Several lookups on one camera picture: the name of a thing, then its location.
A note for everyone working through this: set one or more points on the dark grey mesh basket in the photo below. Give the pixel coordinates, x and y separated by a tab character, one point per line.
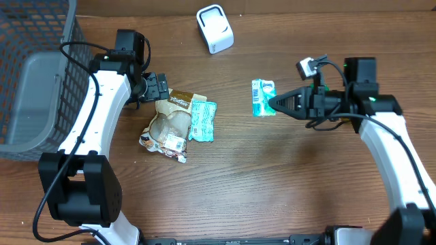
41	91

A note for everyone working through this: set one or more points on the white barcode scanner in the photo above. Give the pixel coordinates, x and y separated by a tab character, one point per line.
215	28

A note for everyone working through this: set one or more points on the brown printed snack pouch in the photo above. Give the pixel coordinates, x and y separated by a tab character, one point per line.
167	132

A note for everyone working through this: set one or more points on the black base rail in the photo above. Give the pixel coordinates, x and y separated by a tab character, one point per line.
231	241

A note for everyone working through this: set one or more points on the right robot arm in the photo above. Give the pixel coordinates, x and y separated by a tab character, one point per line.
379	121

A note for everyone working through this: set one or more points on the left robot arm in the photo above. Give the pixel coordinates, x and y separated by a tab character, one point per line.
81	191

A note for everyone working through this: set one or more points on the mint green snack packet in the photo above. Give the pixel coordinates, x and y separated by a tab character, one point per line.
202	121

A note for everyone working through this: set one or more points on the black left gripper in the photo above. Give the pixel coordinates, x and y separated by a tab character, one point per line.
152	92

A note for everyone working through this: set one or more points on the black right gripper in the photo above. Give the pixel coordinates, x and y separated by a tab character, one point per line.
304	99

